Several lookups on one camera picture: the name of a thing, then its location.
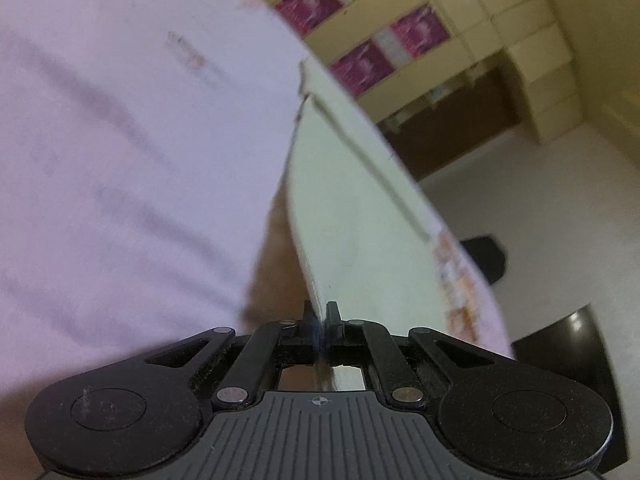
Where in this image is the upper right magenta poster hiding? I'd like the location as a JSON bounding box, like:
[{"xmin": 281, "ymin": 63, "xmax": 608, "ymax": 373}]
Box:
[{"xmin": 276, "ymin": 0, "xmax": 343, "ymax": 37}]

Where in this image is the lower left magenta poster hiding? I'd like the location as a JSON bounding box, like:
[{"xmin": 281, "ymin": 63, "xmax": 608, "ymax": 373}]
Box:
[{"xmin": 390, "ymin": 4, "xmax": 450, "ymax": 58}]

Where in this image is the magenta poster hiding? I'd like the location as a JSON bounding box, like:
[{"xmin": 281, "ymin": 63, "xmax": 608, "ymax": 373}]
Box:
[
  {"xmin": 390, "ymin": 4, "xmax": 450, "ymax": 58},
  {"xmin": 276, "ymin": 0, "xmax": 343, "ymax": 37},
  {"xmin": 330, "ymin": 40, "xmax": 395, "ymax": 98}
]

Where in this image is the black chair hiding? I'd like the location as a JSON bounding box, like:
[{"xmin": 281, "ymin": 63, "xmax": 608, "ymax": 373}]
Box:
[{"xmin": 460, "ymin": 235, "xmax": 508, "ymax": 285}]

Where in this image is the pale green small garment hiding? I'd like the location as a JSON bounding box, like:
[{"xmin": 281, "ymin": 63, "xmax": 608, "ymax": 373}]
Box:
[{"xmin": 240, "ymin": 56, "xmax": 486, "ymax": 348}]

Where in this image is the lower right magenta poster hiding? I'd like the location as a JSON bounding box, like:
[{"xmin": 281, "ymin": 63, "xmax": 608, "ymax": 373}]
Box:
[{"xmin": 330, "ymin": 40, "xmax": 395, "ymax": 98}]

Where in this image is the cream built-in wardrobe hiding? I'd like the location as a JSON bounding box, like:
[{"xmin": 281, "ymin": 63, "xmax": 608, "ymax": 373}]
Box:
[{"xmin": 265, "ymin": 0, "xmax": 582, "ymax": 143}]

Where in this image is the floral white bedsheet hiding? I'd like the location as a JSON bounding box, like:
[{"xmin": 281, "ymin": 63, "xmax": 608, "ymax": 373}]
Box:
[{"xmin": 0, "ymin": 0, "xmax": 516, "ymax": 480}]

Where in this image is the dark wooden door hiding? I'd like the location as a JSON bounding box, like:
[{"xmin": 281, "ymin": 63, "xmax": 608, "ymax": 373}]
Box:
[{"xmin": 378, "ymin": 68, "xmax": 520, "ymax": 181}]

